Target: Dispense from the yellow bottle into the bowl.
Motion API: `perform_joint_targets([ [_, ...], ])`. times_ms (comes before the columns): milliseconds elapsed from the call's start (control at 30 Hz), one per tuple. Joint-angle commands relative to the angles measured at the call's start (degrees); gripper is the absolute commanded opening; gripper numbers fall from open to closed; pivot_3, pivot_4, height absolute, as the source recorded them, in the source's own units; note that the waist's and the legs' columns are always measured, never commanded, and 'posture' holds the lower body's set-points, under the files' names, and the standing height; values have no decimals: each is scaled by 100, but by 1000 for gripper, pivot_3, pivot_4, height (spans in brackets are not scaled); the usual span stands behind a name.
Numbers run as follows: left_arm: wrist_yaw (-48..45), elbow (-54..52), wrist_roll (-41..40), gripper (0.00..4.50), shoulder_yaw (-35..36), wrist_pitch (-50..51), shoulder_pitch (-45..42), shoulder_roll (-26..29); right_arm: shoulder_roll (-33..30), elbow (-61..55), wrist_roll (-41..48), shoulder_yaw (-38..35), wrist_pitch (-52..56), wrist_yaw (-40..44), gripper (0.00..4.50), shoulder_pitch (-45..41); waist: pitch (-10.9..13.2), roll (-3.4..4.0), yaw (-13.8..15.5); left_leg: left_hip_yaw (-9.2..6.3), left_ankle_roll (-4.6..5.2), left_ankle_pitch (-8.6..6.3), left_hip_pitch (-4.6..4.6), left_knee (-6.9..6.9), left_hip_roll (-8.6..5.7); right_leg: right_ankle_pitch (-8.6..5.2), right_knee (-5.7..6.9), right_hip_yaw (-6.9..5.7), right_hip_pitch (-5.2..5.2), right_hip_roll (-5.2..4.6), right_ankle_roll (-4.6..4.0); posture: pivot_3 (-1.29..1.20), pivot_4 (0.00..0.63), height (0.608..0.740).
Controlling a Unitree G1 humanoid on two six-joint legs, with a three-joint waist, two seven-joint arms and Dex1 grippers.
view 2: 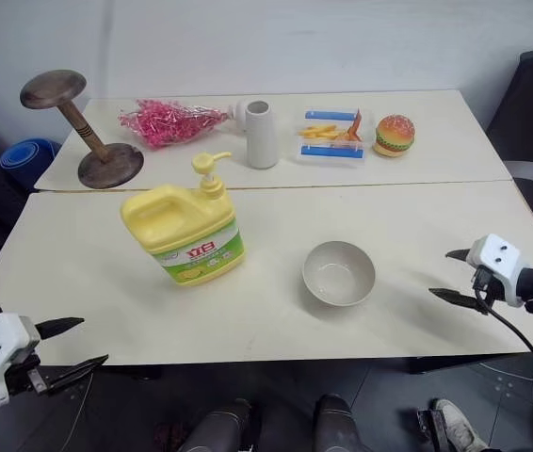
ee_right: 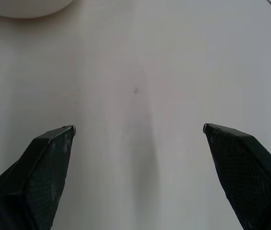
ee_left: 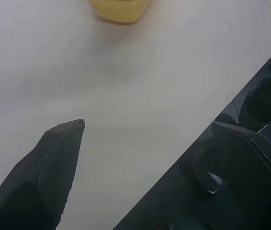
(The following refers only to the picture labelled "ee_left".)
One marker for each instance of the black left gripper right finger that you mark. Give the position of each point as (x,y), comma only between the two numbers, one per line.
(252,172)

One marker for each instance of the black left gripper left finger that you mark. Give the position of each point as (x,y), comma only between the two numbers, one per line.
(42,172)

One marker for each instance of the yellow plastic container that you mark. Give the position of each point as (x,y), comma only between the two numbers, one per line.
(120,10)

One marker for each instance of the dark rounded robot body part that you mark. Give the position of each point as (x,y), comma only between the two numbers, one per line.
(267,100)
(202,165)

